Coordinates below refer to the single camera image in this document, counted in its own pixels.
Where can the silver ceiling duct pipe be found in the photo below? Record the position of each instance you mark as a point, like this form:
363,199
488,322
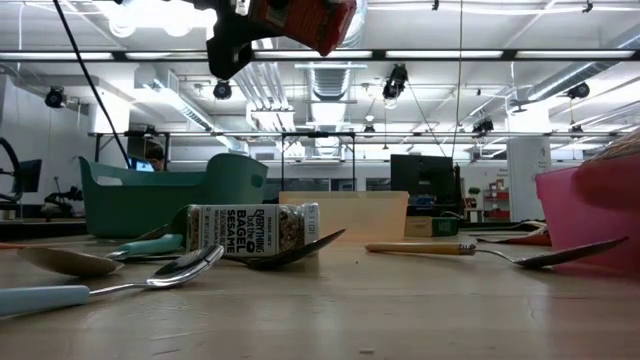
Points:
575,75

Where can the pink plastic tray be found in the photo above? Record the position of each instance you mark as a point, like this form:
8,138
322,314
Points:
575,225

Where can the silver ceiling air duct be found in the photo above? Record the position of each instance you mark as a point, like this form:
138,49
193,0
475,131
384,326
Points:
330,82

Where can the black aluminium table frame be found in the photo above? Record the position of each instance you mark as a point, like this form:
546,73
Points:
40,227

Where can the green plastic bin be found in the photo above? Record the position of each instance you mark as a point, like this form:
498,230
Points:
150,210

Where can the red-lidded spice container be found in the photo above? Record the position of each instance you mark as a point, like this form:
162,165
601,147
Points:
310,22

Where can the black computer monitor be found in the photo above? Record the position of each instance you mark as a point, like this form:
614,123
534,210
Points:
30,175
422,177

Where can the orange translucent plastic bin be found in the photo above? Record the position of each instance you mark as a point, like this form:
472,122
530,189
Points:
350,215

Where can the black rig crossbar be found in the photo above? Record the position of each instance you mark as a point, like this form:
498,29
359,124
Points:
380,55

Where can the black ceiling spotlight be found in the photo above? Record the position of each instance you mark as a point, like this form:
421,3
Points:
483,126
55,97
395,80
222,90
578,90

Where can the small green spice tin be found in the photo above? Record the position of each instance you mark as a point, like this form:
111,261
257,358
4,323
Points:
435,226

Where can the black background robot arm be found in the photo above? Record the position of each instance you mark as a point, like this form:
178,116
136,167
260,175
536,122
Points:
62,200

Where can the person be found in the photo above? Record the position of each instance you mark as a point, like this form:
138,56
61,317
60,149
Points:
156,157

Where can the red storage shelf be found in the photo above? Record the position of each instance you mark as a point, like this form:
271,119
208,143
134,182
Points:
497,197

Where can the black metal spoon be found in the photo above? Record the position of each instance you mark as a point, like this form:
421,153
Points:
285,257

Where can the bagel seasoning jar white lid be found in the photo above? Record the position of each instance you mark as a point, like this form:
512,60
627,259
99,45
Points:
240,230

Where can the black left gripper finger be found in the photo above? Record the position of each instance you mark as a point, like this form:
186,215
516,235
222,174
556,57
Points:
227,57

